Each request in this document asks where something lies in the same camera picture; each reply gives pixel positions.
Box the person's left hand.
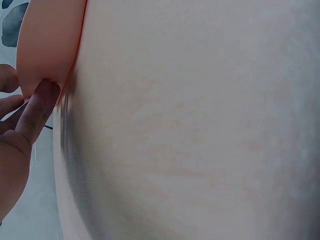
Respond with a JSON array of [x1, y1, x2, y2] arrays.
[[0, 64, 62, 225]]

